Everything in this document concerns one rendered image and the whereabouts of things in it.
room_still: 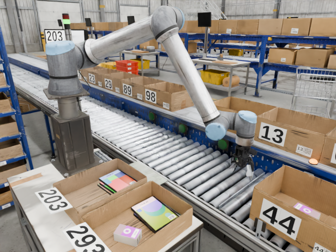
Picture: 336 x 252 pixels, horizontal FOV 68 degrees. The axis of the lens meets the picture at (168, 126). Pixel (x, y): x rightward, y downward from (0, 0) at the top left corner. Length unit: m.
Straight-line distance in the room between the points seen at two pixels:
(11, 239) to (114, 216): 1.39
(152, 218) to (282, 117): 1.17
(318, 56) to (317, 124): 4.19
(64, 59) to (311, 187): 1.40
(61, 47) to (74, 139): 0.51
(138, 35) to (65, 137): 0.71
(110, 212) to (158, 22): 0.87
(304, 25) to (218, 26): 2.22
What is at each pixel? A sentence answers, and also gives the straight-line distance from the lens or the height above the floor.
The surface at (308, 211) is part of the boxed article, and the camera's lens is 1.34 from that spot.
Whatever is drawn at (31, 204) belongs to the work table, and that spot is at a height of 0.75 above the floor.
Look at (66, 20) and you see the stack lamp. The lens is 2.18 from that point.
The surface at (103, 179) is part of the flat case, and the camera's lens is 1.43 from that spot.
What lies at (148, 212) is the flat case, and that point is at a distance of 1.19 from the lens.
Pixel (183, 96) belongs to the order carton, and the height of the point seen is 1.00.
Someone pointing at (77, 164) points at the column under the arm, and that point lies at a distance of 1.64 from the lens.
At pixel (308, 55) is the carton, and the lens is 6.02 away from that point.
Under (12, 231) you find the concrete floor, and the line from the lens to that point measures 2.57.
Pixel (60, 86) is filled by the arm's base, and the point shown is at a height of 1.27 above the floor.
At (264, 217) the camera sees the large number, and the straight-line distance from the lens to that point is 1.23.
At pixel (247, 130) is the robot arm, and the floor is 1.09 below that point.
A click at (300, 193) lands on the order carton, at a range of 1.44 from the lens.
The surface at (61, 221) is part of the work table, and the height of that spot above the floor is 0.75.
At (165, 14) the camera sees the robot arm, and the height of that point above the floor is 1.62.
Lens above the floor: 1.57
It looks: 22 degrees down
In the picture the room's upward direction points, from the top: straight up
